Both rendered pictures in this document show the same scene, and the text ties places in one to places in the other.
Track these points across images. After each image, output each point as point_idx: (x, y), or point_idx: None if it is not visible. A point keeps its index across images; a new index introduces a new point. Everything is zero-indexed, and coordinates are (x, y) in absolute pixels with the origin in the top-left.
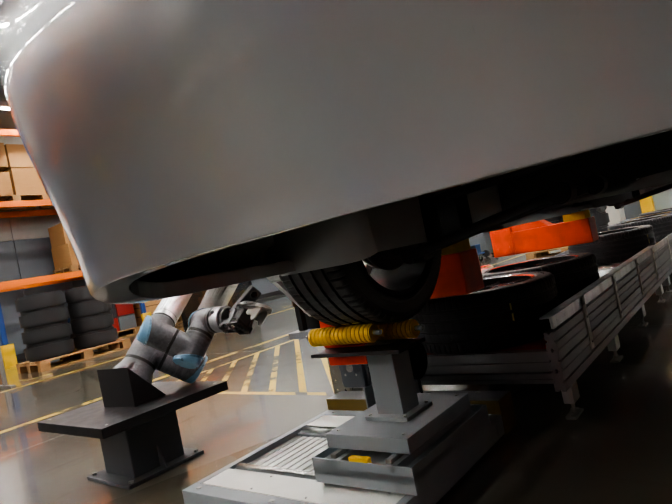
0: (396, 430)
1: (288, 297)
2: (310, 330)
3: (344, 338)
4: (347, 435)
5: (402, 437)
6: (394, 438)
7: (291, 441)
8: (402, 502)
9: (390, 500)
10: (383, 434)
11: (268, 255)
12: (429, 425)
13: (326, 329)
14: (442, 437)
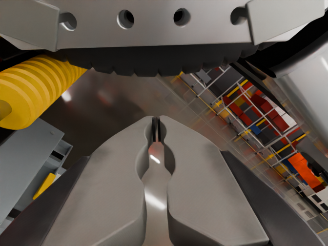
0: (37, 136)
1: (154, 45)
2: (28, 94)
3: (77, 79)
4: (27, 186)
5: (60, 135)
6: (59, 141)
7: None
8: (61, 170)
9: (54, 178)
10: (45, 148)
11: (300, 53)
12: None
13: (59, 74)
14: None
